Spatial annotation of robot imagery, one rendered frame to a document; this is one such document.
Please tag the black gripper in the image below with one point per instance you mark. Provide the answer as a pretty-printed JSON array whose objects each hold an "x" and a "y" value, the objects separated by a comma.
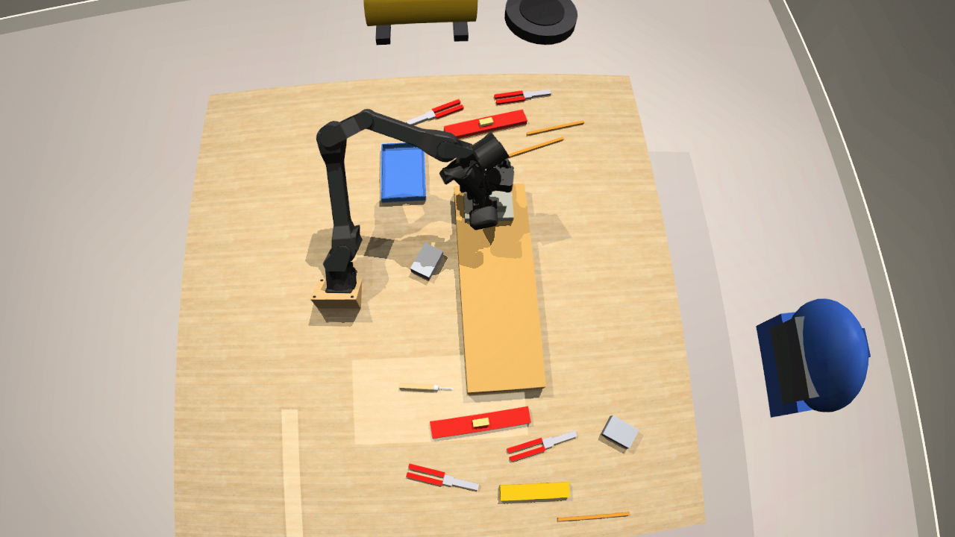
[{"x": 484, "y": 213}]

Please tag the blue rectangular tray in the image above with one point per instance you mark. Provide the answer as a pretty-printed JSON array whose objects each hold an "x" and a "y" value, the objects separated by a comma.
[{"x": 402, "y": 173}]

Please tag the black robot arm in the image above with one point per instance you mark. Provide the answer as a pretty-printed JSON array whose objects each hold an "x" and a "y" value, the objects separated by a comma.
[{"x": 488, "y": 153}]

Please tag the orange panel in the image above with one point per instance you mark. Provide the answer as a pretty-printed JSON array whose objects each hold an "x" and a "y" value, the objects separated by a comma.
[{"x": 501, "y": 330}]

